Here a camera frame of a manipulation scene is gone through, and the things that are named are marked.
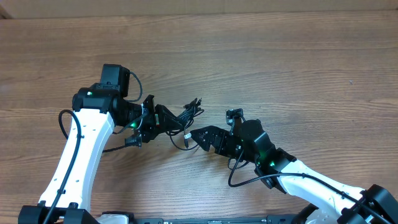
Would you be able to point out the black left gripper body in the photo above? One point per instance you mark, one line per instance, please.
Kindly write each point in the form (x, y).
(148, 125)

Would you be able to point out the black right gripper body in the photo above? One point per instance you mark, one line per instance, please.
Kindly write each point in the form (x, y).
(220, 142)

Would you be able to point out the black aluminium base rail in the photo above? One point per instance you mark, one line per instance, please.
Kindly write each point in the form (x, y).
(217, 220)

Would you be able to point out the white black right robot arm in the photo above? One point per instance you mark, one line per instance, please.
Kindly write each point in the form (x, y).
(329, 201)

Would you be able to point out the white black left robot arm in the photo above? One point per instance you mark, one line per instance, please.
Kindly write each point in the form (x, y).
(95, 112)

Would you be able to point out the cardboard back wall panel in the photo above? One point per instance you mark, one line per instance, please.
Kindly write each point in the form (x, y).
(39, 9)

